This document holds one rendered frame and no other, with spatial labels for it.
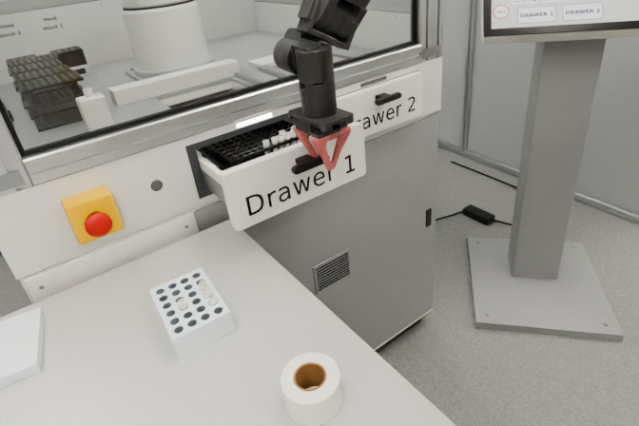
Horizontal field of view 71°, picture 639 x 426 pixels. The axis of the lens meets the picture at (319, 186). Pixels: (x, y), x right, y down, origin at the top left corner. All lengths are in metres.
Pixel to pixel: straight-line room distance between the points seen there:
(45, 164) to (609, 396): 1.54
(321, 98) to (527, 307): 1.27
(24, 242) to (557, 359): 1.49
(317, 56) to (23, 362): 0.59
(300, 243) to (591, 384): 1.00
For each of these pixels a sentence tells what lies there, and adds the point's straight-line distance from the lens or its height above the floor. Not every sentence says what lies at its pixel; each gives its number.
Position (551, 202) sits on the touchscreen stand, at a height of 0.38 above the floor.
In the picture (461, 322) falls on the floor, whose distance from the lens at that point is 1.73.
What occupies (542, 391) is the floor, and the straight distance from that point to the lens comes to 1.60.
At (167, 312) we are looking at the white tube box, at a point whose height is 0.80.
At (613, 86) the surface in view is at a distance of 2.28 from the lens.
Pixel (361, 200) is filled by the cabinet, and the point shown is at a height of 0.64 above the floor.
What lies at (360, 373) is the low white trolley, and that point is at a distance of 0.60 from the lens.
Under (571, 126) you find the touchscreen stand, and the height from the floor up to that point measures 0.65.
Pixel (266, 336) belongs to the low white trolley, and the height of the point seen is 0.76.
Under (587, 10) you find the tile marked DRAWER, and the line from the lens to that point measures 1.42.
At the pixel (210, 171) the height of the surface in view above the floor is 0.89.
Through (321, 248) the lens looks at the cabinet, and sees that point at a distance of 1.13.
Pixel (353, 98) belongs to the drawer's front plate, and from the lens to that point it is 1.01.
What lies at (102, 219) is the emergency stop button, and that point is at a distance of 0.78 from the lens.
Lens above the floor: 1.24
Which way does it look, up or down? 29 degrees down
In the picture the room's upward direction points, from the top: 7 degrees counter-clockwise
